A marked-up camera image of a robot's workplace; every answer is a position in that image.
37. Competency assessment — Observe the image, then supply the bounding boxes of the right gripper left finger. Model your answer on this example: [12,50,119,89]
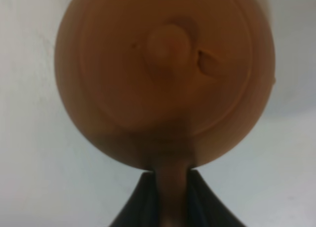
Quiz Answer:
[111,172,166,227]

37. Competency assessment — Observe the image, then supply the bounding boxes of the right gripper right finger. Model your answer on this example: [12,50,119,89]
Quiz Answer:
[187,170,244,227]

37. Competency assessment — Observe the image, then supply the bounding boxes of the brown clay teapot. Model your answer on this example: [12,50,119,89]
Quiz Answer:
[54,0,275,227]

